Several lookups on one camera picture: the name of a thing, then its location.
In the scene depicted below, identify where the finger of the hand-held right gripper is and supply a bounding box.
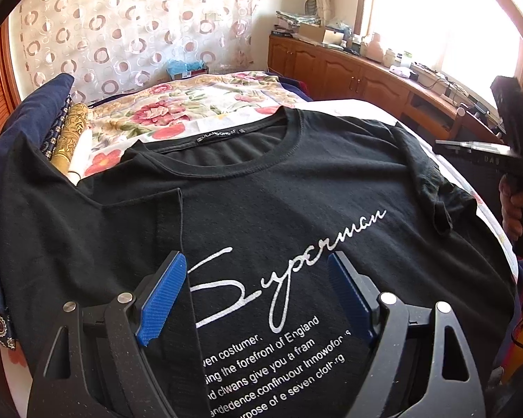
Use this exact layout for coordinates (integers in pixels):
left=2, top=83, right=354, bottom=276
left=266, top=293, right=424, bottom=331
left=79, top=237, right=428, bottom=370
left=436, top=138, right=476, bottom=151

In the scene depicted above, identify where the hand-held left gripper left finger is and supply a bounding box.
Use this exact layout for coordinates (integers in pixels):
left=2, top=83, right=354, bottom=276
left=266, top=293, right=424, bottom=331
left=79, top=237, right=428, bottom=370
left=26, top=250, right=188, bottom=418

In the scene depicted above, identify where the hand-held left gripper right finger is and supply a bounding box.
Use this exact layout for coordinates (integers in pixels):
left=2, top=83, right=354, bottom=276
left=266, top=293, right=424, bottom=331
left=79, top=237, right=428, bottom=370
left=327, top=250, right=493, bottom=418

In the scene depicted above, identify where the black printed t-shirt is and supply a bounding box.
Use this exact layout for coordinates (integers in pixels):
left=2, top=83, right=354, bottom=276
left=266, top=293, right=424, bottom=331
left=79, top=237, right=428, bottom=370
left=0, top=107, right=519, bottom=418

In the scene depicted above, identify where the person's right hand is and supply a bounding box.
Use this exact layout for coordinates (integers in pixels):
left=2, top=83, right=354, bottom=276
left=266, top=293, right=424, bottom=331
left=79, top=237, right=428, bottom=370
left=499, top=174, right=523, bottom=245

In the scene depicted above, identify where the white electronic device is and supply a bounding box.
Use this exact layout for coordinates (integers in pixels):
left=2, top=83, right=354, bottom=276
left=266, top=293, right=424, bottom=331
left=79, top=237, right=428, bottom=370
left=412, top=63, right=445, bottom=90

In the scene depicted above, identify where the white jug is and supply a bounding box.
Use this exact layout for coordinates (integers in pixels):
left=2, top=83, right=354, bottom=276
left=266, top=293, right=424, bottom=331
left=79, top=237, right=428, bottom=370
left=366, top=32, right=386, bottom=62

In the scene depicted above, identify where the window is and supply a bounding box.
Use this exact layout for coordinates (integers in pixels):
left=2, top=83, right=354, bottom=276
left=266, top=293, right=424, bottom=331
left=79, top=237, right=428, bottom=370
left=357, top=0, right=523, bottom=96

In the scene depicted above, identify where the wooden cabinet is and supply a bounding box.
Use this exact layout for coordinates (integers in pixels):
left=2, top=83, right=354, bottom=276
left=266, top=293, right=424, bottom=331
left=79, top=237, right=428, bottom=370
left=268, top=35, right=506, bottom=149

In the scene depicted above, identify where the white folded cloth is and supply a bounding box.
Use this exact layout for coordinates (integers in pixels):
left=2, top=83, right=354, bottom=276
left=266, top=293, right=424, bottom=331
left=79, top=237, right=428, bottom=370
left=67, top=133, right=92, bottom=184

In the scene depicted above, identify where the navy blue blanket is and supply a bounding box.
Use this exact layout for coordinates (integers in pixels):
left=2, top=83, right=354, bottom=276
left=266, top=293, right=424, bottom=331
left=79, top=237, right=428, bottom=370
left=261, top=72, right=312, bottom=99

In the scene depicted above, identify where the cardboard box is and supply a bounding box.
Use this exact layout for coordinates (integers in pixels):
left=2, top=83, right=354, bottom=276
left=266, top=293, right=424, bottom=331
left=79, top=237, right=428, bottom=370
left=298, top=22, right=327, bottom=42

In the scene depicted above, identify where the gold folded cloth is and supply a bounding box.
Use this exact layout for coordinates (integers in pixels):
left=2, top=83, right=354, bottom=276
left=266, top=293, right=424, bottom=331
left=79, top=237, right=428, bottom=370
left=52, top=104, right=90, bottom=170

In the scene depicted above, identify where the floral fleece blanket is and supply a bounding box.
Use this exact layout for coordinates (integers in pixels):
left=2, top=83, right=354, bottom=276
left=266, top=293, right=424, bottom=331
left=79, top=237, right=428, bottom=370
left=87, top=72, right=308, bottom=140

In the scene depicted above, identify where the navy patterned folded cloth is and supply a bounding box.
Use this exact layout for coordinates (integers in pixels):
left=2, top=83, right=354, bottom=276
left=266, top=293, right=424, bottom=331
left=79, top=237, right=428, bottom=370
left=0, top=93, right=73, bottom=351

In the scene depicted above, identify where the stack of patterned cloths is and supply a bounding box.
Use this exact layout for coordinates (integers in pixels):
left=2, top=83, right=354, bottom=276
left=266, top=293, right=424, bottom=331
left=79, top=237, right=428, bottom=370
left=275, top=10, right=321, bottom=27

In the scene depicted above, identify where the blue packet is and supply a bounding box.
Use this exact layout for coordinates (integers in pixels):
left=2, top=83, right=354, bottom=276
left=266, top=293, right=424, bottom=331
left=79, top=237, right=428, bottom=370
left=166, top=56, right=207, bottom=79

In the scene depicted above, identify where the circle print curtain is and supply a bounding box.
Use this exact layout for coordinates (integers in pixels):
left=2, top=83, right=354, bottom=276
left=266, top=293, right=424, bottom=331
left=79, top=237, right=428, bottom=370
left=17, top=0, right=266, bottom=101

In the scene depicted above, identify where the wooden wardrobe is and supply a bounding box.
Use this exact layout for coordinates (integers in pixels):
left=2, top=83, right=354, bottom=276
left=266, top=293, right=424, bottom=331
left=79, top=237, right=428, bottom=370
left=0, top=22, right=22, bottom=149

